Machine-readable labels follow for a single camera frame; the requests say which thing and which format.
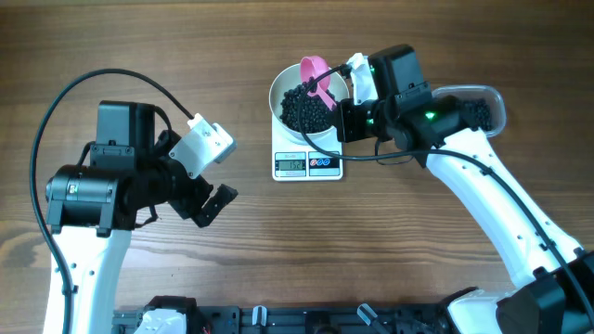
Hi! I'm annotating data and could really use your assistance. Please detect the pink plastic measuring scoop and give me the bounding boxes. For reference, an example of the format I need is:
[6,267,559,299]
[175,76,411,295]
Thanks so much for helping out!
[300,56,336,110]

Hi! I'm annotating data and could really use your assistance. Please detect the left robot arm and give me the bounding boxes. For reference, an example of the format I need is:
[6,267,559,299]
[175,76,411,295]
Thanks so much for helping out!
[44,101,238,333]

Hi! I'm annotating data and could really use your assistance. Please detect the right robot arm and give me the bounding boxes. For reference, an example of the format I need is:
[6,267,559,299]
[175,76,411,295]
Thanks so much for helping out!
[331,45,593,333]

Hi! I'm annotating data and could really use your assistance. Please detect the black beans in bowl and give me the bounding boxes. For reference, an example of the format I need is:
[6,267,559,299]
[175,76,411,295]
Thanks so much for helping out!
[279,82,330,134]

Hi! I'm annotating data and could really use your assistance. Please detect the white digital kitchen scale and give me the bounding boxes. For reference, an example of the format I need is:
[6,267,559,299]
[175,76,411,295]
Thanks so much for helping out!
[271,116,343,182]

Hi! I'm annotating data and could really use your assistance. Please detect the white bowl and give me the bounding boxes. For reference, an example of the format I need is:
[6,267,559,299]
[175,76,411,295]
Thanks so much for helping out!
[268,63,350,145]

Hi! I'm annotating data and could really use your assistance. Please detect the black peppercorns pile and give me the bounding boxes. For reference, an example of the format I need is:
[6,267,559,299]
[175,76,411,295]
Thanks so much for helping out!
[462,98,493,132]

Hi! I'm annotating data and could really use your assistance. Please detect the clear plastic container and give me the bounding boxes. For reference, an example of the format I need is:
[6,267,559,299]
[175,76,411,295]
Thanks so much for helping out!
[433,84,507,138]

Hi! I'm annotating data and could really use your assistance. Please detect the right black camera cable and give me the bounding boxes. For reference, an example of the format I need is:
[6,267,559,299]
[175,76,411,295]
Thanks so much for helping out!
[296,64,594,321]

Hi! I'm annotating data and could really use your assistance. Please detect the black camera cable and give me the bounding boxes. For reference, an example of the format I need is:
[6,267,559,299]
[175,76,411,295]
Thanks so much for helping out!
[29,68,196,334]
[296,64,594,321]

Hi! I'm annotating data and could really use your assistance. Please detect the left black camera cable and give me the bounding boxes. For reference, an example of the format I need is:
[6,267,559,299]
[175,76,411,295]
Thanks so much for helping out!
[29,68,196,334]

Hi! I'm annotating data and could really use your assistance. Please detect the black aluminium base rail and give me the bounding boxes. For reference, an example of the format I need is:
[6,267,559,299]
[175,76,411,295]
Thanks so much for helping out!
[110,296,457,334]

